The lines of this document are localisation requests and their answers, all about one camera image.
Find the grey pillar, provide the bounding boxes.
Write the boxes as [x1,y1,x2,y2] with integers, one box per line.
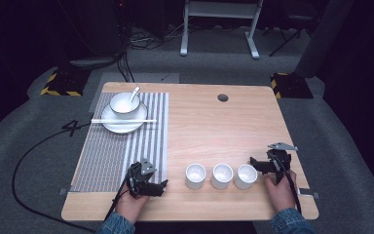
[292,0,355,79]

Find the white spoon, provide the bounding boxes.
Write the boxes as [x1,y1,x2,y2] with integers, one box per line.
[129,86,141,102]

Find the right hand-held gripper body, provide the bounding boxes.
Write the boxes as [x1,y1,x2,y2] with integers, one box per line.
[266,141,299,185]

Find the white bowl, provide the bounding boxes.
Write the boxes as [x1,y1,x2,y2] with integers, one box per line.
[108,92,141,119]

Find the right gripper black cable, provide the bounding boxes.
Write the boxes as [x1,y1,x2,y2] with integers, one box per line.
[270,152,303,215]

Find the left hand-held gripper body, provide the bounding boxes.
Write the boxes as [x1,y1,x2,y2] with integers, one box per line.
[126,158,159,198]

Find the long black floor cable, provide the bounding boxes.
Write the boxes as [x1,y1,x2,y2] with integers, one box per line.
[11,120,97,234]

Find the person's left hand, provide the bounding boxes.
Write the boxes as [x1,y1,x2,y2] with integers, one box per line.
[114,185,151,226]

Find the white plate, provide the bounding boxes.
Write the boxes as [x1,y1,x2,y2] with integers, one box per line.
[100,101,149,135]

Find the white chopsticks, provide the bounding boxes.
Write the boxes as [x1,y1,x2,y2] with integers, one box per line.
[90,118,158,125]

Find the black yellow striped base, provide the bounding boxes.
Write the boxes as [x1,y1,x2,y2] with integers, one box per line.
[39,67,92,98]
[270,71,315,100]

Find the grey striped placemat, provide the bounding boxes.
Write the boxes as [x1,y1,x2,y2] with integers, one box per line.
[69,92,170,193]

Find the black tape cross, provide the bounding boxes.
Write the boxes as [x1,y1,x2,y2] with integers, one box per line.
[61,119,81,137]

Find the bundle of black cables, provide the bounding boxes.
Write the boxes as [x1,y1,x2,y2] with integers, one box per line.
[115,28,167,84]

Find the black tripod stand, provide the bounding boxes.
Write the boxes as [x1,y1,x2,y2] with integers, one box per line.
[262,13,320,59]

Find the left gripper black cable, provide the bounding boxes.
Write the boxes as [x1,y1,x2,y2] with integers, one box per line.
[103,174,134,222]

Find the white desk frame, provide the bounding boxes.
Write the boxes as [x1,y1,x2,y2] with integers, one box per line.
[179,0,265,60]

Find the person's right hand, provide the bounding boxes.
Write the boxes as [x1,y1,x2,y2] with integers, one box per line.
[263,169,298,215]

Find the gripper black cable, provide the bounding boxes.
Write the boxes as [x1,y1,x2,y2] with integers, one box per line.
[270,152,303,215]
[103,174,134,222]

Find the white cup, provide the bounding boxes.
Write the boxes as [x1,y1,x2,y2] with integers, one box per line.
[233,164,259,191]
[210,163,235,191]
[184,162,207,190]

